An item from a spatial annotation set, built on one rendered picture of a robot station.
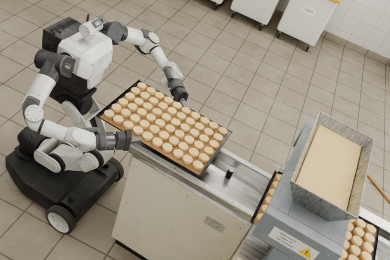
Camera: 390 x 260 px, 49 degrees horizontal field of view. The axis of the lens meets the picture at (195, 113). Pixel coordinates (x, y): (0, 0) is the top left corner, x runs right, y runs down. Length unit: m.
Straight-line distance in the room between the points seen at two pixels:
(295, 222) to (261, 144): 2.14
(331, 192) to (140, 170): 0.96
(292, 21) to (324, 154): 3.57
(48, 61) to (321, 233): 1.41
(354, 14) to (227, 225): 4.32
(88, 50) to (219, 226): 1.10
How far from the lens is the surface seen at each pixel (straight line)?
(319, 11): 5.37
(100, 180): 2.93
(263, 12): 5.48
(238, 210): 2.13
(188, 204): 2.24
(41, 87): 2.04
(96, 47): 2.21
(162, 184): 2.23
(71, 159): 2.77
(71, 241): 2.88
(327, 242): 1.83
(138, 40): 2.52
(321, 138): 2.12
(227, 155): 2.32
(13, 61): 4.10
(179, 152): 2.06
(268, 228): 1.83
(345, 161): 2.08
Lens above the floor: 2.47
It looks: 39 degrees down
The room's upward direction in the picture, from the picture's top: 20 degrees clockwise
